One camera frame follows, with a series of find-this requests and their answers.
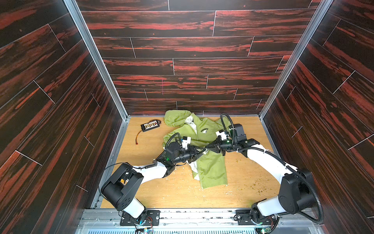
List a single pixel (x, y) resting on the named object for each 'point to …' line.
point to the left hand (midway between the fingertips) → (206, 151)
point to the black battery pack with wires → (152, 124)
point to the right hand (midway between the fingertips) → (206, 145)
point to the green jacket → (209, 168)
